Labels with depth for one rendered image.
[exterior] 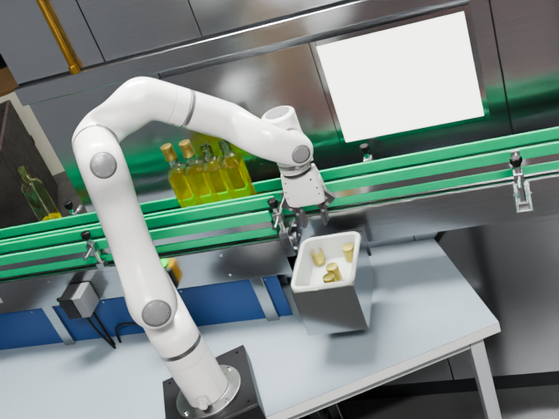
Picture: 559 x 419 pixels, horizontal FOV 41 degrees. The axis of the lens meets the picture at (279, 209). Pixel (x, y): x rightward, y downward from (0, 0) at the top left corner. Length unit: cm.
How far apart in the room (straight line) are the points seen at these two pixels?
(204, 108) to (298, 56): 48
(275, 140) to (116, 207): 39
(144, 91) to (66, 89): 74
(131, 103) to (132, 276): 41
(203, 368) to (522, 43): 119
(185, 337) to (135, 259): 26
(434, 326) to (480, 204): 36
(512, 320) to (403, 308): 56
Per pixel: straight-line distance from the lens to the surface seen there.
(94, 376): 247
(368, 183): 208
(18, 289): 256
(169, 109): 168
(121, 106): 168
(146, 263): 178
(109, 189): 166
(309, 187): 186
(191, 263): 222
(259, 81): 215
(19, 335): 275
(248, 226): 211
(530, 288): 256
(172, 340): 190
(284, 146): 170
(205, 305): 235
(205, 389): 200
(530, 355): 277
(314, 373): 209
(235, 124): 172
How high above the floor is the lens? 218
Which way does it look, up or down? 30 degrees down
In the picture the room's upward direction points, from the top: 21 degrees counter-clockwise
